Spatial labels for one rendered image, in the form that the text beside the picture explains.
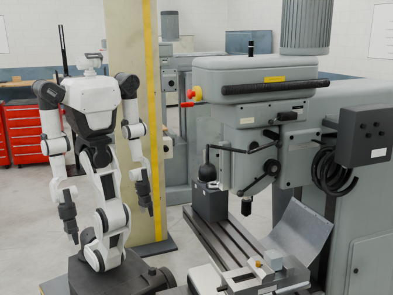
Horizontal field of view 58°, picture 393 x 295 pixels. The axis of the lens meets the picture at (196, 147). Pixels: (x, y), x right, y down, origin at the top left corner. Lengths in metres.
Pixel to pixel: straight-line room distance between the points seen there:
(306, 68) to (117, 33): 1.90
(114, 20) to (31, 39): 7.35
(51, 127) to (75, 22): 8.49
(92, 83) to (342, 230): 1.38
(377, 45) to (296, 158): 5.31
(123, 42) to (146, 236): 1.81
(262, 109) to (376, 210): 0.78
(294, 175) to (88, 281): 1.42
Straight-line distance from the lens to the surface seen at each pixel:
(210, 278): 1.80
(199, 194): 2.02
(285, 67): 1.40
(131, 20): 3.06
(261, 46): 8.83
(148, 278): 2.25
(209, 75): 1.30
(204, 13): 11.11
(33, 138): 5.99
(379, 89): 1.77
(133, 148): 2.09
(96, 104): 1.88
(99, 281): 2.37
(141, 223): 3.50
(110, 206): 2.01
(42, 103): 1.88
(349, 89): 1.66
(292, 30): 1.52
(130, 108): 2.04
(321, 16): 1.53
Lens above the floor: 1.98
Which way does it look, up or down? 18 degrees down
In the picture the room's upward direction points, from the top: 1 degrees counter-clockwise
